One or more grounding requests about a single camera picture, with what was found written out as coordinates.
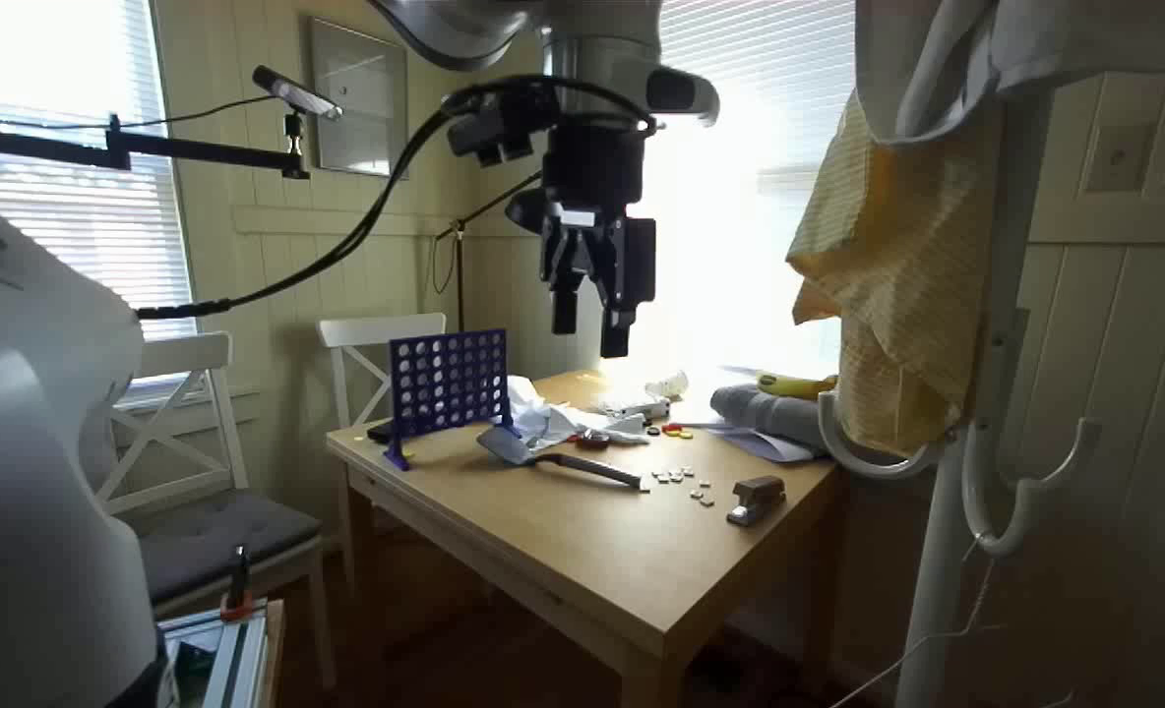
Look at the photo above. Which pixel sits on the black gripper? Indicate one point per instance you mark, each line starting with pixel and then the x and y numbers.
pixel 594 163

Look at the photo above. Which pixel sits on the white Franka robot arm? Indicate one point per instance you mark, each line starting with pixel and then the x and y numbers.
pixel 33 458

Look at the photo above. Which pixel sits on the crumpled white cloth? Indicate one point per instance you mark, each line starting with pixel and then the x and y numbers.
pixel 536 425

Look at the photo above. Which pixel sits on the red game disc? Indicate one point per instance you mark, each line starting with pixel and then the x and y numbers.
pixel 666 425

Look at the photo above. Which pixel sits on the blue connect four grid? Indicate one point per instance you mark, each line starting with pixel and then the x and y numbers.
pixel 447 378

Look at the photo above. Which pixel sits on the white window blind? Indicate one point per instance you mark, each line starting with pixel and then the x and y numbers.
pixel 742 198

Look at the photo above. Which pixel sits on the grey folded towel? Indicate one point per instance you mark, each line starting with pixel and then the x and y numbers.
pixel 767 415

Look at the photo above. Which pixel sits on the white wooden chair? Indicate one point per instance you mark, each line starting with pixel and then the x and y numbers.
pixel 373 333

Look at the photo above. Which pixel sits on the yellow banana toy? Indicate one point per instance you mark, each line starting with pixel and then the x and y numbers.
pixel 802 388

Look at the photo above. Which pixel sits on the pale flat cloth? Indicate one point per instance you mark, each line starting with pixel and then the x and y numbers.
pixel 772 449

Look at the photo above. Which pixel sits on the light wooden table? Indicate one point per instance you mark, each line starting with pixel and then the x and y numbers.
pixel 584 551

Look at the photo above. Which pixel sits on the grey stapler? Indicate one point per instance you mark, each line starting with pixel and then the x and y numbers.
pixel 759 498

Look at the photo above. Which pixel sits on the yellow cloth garment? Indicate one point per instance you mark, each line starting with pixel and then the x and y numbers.
pixel 898 261

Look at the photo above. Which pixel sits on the white chair with cushion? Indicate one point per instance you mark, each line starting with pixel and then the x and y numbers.
pixel 216 420

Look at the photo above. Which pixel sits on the white coat rack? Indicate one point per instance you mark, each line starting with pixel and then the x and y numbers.
pixel 996 369

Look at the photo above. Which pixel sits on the grey seat cushion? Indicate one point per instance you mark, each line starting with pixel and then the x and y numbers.
pixel 221 533

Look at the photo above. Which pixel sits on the stack of white frames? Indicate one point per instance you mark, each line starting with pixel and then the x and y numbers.
pixel 221 654

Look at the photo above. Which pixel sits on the narrow window blind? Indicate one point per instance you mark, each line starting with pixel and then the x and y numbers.
pixel 56 223

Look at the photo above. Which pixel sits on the white panel door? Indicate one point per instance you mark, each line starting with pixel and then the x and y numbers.
pixel 1135 328

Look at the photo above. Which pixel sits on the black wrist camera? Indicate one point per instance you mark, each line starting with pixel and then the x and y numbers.
pixel 687 95

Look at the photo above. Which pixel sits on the framed wall picture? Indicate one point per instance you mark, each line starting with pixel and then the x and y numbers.
pixel 352 99

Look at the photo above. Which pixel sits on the black camera on boom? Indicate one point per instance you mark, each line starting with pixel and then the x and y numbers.
pixel 296 91

